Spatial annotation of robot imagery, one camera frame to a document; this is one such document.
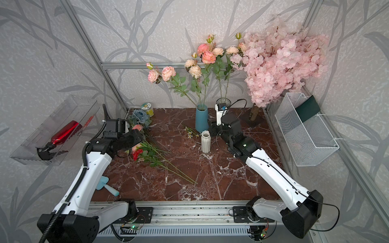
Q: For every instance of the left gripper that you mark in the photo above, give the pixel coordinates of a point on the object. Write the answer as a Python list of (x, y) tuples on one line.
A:
[(137, 136)]

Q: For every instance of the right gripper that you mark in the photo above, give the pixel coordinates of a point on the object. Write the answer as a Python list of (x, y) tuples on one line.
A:
[(212, 127)]

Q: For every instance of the deep pink rose stem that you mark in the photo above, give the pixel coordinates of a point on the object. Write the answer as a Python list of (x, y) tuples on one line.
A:
[(208, 58)]

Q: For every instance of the cream pink rose stem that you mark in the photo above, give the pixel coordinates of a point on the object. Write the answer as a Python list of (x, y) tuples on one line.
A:
[(219, 67)]

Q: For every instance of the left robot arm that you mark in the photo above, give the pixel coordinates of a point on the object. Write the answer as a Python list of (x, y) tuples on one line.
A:
[(71, 221)]

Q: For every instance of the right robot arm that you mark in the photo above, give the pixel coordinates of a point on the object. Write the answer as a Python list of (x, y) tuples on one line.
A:
[(298, 208)]

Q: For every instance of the white ribbed vase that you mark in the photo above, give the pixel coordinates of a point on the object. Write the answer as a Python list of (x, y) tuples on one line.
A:
[(205, 141)]

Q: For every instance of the clear glass vase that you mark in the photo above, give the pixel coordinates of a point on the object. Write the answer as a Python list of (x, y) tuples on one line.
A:
[(224, 101)]

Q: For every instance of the teal ceramic vase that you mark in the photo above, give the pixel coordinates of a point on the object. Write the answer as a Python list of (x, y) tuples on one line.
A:
[(201, 123)]

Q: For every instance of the blue hydrangea flowers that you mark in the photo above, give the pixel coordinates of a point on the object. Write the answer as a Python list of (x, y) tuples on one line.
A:
[(139, 117)]

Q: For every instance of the red rose stem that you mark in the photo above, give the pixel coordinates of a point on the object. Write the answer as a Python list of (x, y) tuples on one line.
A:
[(154, 157)]

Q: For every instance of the pink rose bunch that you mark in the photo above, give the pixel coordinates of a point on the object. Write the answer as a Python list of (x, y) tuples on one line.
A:
[(145, 142)]

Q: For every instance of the tree stand base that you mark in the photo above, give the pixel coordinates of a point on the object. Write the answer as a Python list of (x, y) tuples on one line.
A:
[(253, 117)]

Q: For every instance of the small white daisy sprig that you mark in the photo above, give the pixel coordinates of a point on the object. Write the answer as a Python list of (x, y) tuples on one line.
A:
[(191, 133)]

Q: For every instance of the teal hand trowel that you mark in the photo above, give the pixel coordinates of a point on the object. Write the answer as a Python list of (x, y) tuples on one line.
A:
[(103, 184)]

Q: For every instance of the red spray bottle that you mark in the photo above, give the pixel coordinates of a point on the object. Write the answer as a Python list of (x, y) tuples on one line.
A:
[(70, 129)]

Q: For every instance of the dark green card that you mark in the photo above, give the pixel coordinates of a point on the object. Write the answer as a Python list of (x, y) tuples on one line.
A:
[(308, 109)]

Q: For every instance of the pink cherry blossom tree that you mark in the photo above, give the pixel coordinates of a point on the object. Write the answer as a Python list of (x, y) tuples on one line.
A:
[(280, 59)]

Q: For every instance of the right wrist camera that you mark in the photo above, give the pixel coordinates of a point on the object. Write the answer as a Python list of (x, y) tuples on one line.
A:
[(221, 109)]

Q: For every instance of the clear plastic wall bin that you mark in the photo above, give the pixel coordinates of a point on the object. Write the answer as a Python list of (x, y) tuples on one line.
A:
[(72, 108)]

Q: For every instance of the aluminium front rail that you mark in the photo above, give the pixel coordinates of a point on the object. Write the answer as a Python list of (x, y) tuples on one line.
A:
[(164, 212)]

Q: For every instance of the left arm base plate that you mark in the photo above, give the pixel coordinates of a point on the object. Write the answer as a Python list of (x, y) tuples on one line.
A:
[(142, 215)]

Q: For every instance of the white wire mesh basket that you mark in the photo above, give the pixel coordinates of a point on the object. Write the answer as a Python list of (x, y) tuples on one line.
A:
[(309, 143)]

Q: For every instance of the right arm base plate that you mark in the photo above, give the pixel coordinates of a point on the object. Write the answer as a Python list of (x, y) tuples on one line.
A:
[(240, 215)]

